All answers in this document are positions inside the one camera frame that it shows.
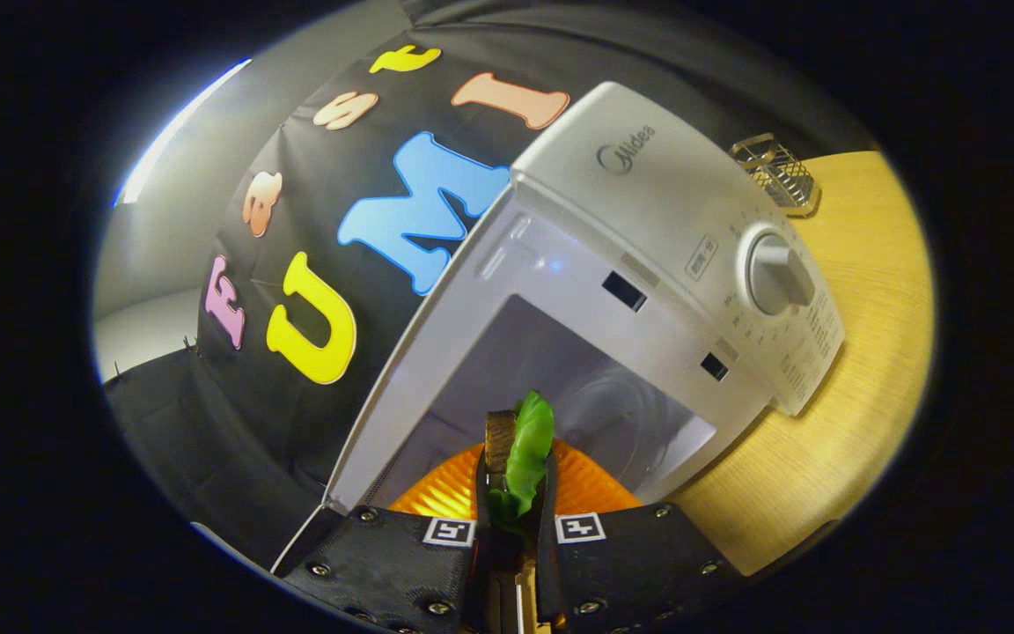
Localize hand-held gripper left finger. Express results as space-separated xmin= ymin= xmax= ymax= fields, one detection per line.
xmin=283 ymin=440 xmax=499 ymax=634

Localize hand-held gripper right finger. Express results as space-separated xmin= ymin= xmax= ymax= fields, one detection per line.
xmin=535 ymin=439 xmax=746 ymax=634

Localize toast and lettuce sandwich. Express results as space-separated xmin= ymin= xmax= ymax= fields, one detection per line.
xmin=482 ymin=390 xmax=556 ymax=538

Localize white microwave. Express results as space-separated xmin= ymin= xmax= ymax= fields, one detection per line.
xmin=271 ymin=81 xmax=847 ymax=573

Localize wire mesh holder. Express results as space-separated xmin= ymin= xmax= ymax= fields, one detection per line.
xmin=730 ymin=133 xmax=822 ymax=218

